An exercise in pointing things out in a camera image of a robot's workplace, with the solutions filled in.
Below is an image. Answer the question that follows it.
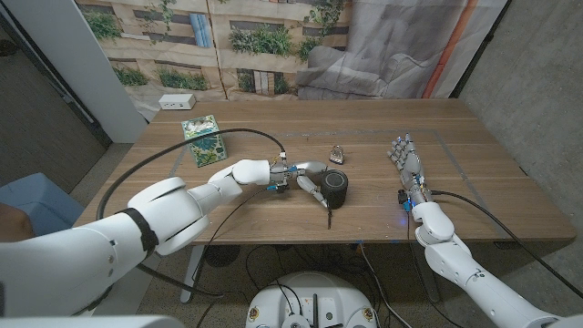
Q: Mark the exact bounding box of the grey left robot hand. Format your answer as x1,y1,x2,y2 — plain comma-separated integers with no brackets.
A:
291,159,332,210

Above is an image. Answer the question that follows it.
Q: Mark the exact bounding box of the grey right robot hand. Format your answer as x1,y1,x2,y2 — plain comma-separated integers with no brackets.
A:
386,132,433,204

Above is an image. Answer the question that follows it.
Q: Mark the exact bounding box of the black cylindrical mesh speaker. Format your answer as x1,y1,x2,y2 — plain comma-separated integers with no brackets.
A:
320,169,350,230

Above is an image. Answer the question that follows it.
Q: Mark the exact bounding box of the green floral tissue box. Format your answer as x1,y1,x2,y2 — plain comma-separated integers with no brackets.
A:
180,114,229,169

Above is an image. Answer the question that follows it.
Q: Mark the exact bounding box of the grey table leg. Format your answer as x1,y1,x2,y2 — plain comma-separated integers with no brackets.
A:
409,241,441,304

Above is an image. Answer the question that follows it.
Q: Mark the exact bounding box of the black floor fan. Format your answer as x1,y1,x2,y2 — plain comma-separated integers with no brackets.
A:
203,244,241,268

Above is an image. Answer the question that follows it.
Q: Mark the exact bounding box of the printed building backdrop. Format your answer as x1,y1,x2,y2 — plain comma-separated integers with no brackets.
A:
75,0,509,120

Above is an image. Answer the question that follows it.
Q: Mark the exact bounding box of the white robot torso base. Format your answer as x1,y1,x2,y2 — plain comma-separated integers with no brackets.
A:
245,272,378,328

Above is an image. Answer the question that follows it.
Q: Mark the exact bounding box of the white power strip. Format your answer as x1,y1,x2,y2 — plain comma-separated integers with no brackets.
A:
158,93,197,111

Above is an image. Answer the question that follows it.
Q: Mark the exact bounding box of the white table leg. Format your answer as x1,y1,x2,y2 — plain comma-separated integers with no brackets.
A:
179,244,206,305

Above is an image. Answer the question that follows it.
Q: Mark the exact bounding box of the white pillar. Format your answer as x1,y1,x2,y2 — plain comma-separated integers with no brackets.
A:
2,0,149,145

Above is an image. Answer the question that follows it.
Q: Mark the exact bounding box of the white robot chest cover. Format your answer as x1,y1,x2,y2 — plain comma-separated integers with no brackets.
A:
0,314,186,328

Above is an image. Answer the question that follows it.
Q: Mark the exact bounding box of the blue upholstered chair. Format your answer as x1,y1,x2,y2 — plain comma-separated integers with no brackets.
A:
0,171,86,238

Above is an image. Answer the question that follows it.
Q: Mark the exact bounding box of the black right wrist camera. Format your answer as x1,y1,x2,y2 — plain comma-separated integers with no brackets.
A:
397,189,414,213

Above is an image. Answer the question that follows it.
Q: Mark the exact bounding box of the thin black left wrist cable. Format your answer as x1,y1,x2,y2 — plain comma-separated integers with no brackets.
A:
190,187,271,292

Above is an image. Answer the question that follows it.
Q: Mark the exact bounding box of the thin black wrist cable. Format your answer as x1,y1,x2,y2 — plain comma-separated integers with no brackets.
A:
404,211,465,328
190,187,271,292

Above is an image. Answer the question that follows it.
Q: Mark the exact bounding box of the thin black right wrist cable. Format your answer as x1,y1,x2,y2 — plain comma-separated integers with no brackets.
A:
404,211,465,328

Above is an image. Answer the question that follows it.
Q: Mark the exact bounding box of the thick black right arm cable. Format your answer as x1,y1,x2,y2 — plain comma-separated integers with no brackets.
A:
430,190,583,300

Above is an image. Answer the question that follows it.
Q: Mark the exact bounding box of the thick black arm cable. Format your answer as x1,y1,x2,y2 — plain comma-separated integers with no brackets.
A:
95,128,287,300
430,190,583,300

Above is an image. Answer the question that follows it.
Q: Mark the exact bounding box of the grey floor cable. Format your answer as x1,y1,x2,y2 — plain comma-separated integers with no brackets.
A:
359,243,414,328

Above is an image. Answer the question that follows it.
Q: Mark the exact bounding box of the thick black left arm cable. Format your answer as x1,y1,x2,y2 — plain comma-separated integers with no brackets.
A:
95,128,287,300

